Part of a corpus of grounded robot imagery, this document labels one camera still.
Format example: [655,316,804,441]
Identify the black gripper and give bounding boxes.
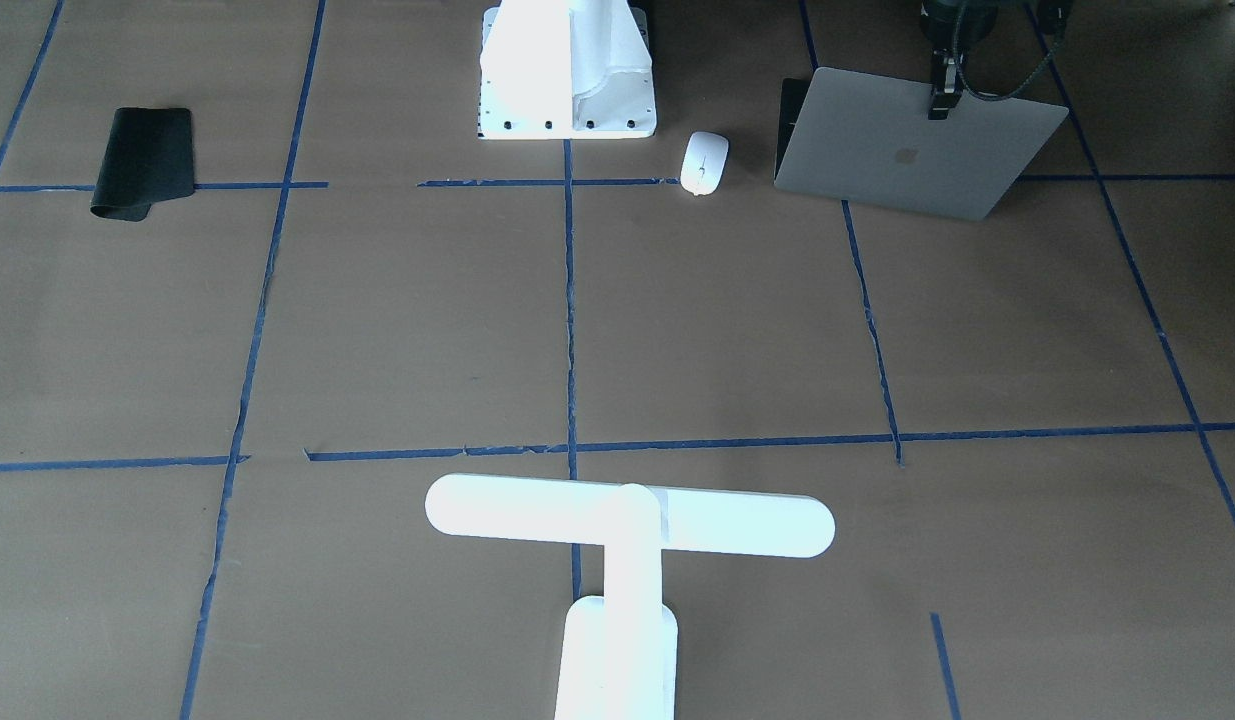
[920,1,1000,120]

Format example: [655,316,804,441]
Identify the grey laptop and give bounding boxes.
[774,67,1068,222]

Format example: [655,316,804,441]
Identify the white computer mouse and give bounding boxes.
[678,131,730,198]

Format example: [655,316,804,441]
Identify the black mouse pad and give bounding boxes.
[88,107,196,222]

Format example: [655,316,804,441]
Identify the white desk lamp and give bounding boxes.
[425,473,836,719]

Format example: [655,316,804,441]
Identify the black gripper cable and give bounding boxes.
[952,0,1073,103]

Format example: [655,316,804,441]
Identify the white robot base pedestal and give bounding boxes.
[477,1,658,141]

